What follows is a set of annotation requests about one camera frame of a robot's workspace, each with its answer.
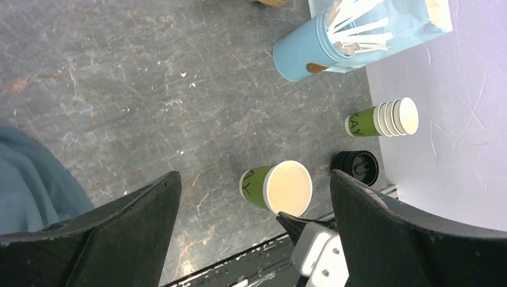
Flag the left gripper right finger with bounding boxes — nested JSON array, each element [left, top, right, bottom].
[[330, 170, 506, 286]]

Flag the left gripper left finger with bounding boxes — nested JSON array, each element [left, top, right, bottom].
[[1, 171, 182, 286]]

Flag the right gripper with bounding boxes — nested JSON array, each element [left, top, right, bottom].
[[276, 212, 351, 286]]

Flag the green paper coffee cup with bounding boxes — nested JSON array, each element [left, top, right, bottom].
[[239, 160, 313, 217]]

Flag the stack of black lids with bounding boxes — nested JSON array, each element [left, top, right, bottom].
[[330, 150, 380, 187]]

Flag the blue cloth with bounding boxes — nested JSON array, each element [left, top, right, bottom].
[[1, 127, 94, 234]]

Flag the stack of green paper cups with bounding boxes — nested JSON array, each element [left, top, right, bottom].
[[344, 97, 419, 137]]

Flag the blue straw holder cup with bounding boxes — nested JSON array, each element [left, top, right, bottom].
[[273, 8, 350, 82]]

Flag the light blue paper bag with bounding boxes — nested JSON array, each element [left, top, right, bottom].
[[309, 1, 453, 73]]

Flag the white wrapped straws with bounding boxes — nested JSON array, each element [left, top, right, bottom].
[[325, 0, 393, 57]]

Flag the brown cardboard cup carrier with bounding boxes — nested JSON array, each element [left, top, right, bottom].
[[248, 0, 288, 7]]

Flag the aluminium frame rail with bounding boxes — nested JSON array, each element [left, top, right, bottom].
[[379, 185, 399, 199]]

